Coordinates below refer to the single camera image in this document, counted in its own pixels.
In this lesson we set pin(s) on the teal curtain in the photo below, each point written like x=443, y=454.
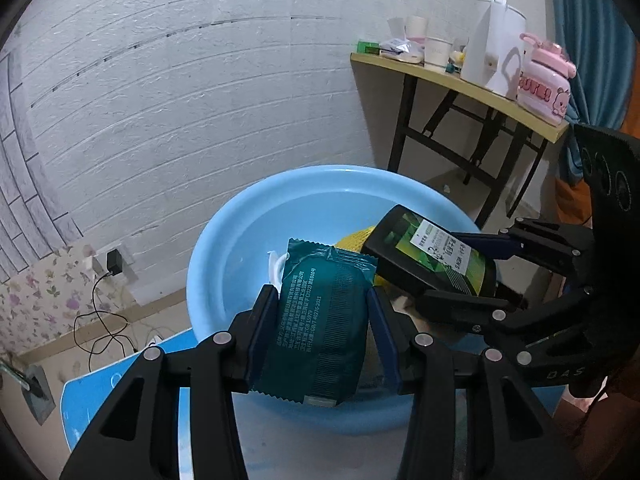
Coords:
x=590, y=20

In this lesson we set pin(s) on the pink cartoon water bottle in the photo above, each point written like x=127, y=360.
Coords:
x=542, y=95

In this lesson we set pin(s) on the white wall outlet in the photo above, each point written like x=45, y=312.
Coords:
x=95, y=260

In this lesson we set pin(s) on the wooden folding table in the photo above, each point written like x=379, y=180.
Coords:
x=450, y=82

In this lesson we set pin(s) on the light blue plastic basin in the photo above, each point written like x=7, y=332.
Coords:
x=240, y=240

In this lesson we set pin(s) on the clear plastic wrapper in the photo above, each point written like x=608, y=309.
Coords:
x=400, y=50

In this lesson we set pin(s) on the small green bottle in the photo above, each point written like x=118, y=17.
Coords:
x=453, y=68

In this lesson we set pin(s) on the black charger plug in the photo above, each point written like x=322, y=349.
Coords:
x=114, y=262

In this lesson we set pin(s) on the orange cloth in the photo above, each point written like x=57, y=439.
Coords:
x=572, y=200

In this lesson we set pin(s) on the grey dustpan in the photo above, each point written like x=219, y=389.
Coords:
x=35, y=392

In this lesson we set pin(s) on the printed paper cup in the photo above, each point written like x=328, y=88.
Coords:
x=436, y=55

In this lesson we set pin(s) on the teal foil packet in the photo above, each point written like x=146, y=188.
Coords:
x=315, y=320

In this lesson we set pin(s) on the black green labelled packet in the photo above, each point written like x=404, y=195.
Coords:
x=425, y=255

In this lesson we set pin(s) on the green small box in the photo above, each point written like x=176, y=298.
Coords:
x=367, y=47

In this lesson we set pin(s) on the white electric kettle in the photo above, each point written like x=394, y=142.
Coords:
x=492, y=50

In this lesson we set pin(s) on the yellow white mesh sponge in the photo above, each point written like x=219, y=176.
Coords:
x=356, y=240

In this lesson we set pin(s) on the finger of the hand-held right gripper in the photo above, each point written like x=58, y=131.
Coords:
x=510, y=247
x=450, y=307

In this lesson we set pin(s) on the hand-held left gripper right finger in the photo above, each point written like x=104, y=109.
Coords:
x=382, y=340

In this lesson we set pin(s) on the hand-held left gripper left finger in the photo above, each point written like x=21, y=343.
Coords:
x=260, y=330

